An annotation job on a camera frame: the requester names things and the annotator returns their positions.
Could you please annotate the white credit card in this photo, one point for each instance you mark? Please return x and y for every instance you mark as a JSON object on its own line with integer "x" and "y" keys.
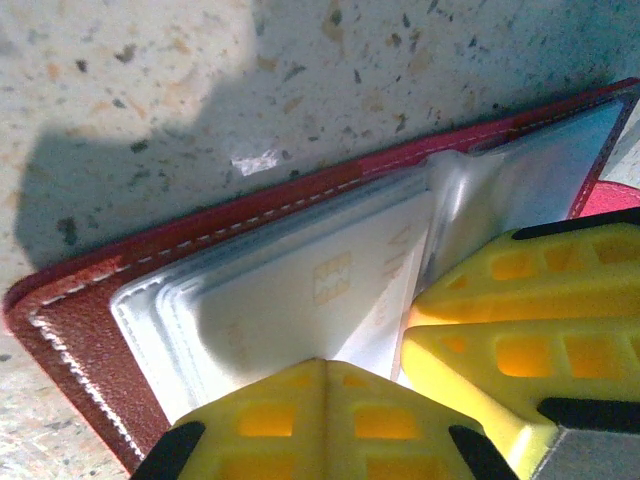
{"x": 310, "y": 300}

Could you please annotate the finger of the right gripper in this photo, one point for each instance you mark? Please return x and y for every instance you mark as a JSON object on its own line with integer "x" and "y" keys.
{"x": 540, "y": 280}
{"x": 500, "y": 360}

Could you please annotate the red leather card holder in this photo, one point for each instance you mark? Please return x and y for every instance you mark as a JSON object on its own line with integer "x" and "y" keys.
{"x": 100, "y": 350}

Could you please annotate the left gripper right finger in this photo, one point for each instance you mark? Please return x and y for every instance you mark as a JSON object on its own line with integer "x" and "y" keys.
{"x": 380, "y": 430}

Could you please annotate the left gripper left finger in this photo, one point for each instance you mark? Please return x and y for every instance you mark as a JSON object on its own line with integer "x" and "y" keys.
{"x": 260, "y": 430}

